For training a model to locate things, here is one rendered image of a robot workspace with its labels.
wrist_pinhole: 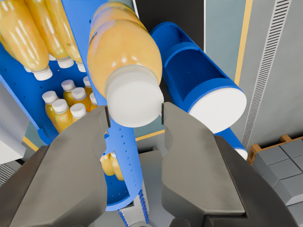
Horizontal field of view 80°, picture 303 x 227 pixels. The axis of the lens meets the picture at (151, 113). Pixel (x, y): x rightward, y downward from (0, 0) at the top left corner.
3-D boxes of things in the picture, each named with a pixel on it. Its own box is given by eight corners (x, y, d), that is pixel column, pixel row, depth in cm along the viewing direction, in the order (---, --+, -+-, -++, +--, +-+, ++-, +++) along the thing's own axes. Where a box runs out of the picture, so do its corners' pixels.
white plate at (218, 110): (257, 106, 84) (255, 104, 85) (226, 77, 68) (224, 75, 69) (210, 141, 95) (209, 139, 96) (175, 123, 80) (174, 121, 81)
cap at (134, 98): (169, 88, 14) (177, 102, 12) (138, 122, 15) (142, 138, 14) (127, 60, 12) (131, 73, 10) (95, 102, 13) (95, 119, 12)
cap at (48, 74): (35, 77, 43) (39, 83, 45) (52, 71, 45) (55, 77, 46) (31, 71, 46) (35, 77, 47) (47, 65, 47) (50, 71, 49)
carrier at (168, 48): (189, 36, 148) (164, 12, 132) (256, 104, 85) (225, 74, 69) (165, 63, 160) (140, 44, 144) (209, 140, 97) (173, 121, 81)
